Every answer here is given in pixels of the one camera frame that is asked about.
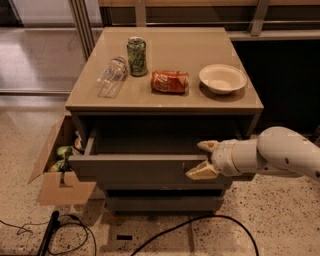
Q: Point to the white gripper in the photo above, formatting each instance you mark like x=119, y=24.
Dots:
x=222, y=157

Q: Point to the grey top drawer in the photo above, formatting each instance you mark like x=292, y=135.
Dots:
x=147, y=155

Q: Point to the grey drawer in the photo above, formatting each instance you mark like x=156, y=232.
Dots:
x=130, y=204
x=192, y=186
x=147, y=155

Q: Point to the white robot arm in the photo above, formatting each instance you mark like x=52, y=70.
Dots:
x=277, y=151

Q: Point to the grey middle drawer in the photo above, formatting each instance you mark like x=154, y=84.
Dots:
x=192, y=186

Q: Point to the grey drawer cabinet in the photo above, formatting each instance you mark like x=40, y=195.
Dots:
x=181, y=49

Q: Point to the grey bottom drawer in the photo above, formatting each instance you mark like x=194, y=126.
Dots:
x=130, y=204

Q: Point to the white bowl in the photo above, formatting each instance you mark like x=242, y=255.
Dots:
x=222, y=79

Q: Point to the orange soda can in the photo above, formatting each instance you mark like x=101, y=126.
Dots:
x=168, y=81

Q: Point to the clear plastic bottle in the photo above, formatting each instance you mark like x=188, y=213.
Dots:
x=112, y=78

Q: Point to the green drink can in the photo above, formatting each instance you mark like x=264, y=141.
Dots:
x=136, y=51

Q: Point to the snack bags in box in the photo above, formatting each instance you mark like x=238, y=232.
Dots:
x=65, y=152

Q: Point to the cardboard box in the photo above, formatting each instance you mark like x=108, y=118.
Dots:
x=58, y=188

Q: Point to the black bar on floor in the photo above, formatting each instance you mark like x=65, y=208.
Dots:
x=51, y=227

